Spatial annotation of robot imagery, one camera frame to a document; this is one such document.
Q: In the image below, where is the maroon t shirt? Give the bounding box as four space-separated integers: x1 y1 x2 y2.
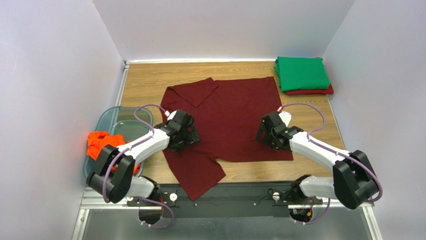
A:
160 76 293 201

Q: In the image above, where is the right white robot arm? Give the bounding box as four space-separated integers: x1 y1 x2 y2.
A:
255 111 382 210

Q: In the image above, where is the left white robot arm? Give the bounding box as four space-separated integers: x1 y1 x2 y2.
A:
86 109 200 204

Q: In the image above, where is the teal plastic bin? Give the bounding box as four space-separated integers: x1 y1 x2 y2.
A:
82 106 154 179

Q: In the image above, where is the green folded t shirt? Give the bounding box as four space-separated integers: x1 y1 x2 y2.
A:
274 56 331 92

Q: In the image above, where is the red folded t shirt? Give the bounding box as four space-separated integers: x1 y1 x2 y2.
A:
285 84 334 96

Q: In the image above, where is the orange t shirt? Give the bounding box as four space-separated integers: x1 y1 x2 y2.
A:
83 130 129 178

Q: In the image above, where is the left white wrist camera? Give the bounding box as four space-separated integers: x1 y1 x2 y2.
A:
164 110 178 121

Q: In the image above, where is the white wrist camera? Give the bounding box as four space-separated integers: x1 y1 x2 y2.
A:
277 106 292 127
164 110 178 121

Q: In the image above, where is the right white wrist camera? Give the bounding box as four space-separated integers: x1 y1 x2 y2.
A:
277 106 292 127

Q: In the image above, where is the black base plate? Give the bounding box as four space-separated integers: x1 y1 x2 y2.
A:
127 181 323 224

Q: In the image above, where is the aluminium rail frame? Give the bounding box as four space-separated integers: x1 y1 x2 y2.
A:
72 188 382 240

